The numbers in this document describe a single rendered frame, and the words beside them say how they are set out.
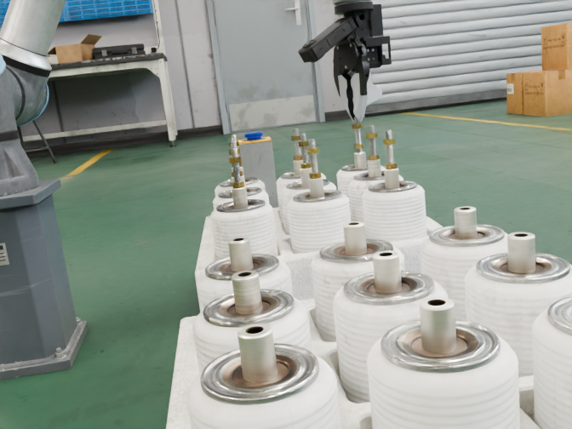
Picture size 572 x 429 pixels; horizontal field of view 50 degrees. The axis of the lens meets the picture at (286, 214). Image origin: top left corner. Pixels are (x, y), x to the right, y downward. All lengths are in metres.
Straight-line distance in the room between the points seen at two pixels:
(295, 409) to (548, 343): 0.18
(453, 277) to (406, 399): 0.26
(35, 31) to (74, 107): 4.84
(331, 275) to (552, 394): 0.24
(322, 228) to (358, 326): 0.42
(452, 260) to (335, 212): 0.32
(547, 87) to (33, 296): 3.91
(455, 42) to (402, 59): 0.56
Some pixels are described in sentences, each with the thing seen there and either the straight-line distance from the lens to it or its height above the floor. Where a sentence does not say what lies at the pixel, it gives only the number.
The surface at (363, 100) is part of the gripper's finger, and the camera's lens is 1.15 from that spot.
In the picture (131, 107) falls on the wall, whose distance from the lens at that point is 5.97.
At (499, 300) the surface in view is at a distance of 0.53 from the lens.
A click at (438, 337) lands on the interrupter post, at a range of 0.41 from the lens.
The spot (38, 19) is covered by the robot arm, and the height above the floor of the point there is 0.58.
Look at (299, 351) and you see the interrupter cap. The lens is 0.42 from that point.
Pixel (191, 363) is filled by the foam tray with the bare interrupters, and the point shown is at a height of 0.18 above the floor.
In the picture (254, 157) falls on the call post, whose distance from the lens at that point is 1.30.
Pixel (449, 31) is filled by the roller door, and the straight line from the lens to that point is 6.39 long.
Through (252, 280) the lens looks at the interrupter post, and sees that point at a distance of 0.49.
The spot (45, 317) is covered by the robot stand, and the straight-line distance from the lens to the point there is 1.11.
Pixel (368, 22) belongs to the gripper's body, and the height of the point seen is 0.52.
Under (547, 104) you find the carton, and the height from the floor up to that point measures 0.08.
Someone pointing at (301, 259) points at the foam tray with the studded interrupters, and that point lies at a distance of 0.88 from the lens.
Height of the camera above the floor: 0.43
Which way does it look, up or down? 12 degrees down
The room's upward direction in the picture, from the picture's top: 6 degrees counter-clockwise
